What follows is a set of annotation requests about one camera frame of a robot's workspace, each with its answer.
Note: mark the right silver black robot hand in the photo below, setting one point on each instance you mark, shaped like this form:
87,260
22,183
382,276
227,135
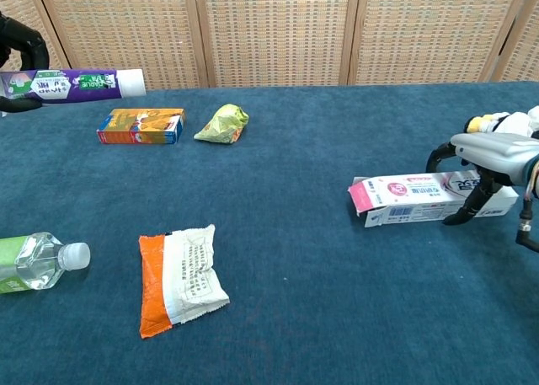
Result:
492,153

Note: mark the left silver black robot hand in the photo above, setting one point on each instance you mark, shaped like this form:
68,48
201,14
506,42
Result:
25,37

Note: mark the purple toothpaste tube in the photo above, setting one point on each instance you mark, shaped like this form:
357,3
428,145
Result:
76,86

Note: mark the white pink toothpaste box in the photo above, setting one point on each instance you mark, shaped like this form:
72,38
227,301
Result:
404,195

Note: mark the orange blue snack box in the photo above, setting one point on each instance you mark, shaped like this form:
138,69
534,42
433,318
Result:
141,127

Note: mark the black white penguin plush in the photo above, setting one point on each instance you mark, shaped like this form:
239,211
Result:
511,124

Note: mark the yellow-green crumpled snack bag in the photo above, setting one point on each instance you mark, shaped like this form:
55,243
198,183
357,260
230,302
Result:
223,126

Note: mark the teal felt table mat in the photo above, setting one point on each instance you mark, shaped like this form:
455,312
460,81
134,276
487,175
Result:
295,254

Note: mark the clear bottle green label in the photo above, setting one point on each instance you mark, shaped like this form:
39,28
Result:
29,260

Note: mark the bamboo folding screen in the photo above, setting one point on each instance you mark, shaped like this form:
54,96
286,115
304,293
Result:
273,31

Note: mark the orange white snack packet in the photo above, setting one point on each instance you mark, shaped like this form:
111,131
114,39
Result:
181,277

